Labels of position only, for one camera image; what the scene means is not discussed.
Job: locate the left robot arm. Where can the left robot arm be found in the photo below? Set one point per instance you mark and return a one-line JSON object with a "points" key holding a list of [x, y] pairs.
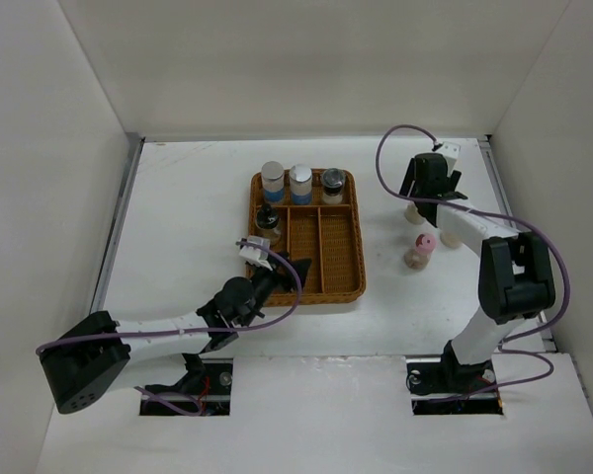
{"points": [[162, 359]]}

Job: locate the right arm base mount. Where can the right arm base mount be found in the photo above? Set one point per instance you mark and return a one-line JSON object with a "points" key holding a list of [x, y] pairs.
{"points": [[436, 392]]}

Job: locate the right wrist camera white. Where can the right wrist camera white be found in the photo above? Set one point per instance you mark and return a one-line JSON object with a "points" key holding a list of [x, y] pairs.
{"points": [[450, 151]]}

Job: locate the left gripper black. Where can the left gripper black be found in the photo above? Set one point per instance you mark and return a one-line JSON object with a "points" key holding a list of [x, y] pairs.
{"points": [[276, 266]]}

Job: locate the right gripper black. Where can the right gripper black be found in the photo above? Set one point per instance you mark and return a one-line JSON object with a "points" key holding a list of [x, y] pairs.
{"points": [[409, 181]]}

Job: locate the dark-lid spice grinder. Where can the dark-lid spice grinder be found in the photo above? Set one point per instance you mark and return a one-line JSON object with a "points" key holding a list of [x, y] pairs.
{"points": [[333, 184]]}

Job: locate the silver-lid jar blue label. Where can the silver-lid jar blue label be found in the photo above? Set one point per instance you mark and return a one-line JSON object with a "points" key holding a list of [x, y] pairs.
{"points": [[300, 184], [273, 182]]}

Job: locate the yellow-cap bottle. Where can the yellow-cap bottle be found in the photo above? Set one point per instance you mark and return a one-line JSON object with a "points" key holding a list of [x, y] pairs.
{"points": [[450, 240]]}

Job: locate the black-cap bottle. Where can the black-cap bottle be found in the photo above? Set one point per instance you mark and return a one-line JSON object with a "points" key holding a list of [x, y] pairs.
{"points": [[412, 215], [268, 223]]}

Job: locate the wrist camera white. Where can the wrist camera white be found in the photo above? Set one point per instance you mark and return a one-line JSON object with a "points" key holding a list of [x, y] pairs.
{"points": [[254, 251], [450, 151]]}

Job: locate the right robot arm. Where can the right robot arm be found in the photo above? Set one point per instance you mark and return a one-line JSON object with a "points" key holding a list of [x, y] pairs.
{"points": [[515, 280]]}

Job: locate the brown wicker divided tray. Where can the brown wicker divided tray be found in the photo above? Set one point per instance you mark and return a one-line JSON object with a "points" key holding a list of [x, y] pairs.
{"points": [[327, 234]]}

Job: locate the pink-cap bottle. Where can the pink-cap bottle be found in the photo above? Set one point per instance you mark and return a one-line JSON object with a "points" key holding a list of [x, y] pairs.
{"points": [[418, 256]]}

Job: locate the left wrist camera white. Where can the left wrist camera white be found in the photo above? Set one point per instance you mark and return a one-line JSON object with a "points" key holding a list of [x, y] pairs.
{"points": [[254, 251]]}

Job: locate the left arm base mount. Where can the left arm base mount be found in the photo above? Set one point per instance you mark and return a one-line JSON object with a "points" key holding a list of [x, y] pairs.
{"points": [[202, 390]]}

